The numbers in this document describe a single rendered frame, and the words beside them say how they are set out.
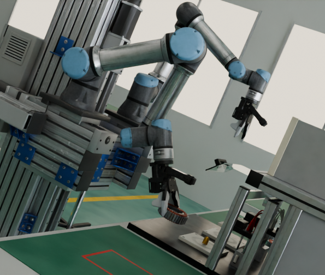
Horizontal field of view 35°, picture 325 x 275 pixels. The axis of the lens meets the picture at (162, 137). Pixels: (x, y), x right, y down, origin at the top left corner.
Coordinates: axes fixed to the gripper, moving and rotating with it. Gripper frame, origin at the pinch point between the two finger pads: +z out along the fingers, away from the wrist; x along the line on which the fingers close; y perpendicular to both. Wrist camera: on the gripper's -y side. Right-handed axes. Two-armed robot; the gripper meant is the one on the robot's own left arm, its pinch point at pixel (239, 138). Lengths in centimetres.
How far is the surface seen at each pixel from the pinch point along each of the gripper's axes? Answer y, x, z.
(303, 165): -45, 81, -4
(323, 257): -62, 91, 18
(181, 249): -21, 86, 38
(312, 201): -53, 92, 5
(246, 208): 1, -88, 43
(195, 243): -21, 76, 37
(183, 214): -13, 75, 30
